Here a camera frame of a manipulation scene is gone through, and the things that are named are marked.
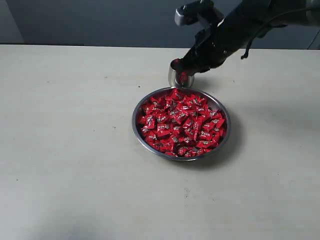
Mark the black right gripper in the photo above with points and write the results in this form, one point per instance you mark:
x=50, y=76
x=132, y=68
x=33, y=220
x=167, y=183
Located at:
x=213, y=46

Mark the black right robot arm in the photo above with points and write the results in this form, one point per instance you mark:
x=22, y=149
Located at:
x=271, y=14

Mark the stainless steel cup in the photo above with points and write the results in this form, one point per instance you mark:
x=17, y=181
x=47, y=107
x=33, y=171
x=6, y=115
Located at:
x=177, y=77

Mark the round steel bowl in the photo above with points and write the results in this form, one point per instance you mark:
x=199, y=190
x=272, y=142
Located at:
x=140, y=140

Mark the pile of red wrapped candies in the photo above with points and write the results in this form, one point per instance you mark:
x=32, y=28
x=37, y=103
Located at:
x=182, y=125

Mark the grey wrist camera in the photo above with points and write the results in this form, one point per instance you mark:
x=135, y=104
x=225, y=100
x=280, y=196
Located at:
x=200, y=11

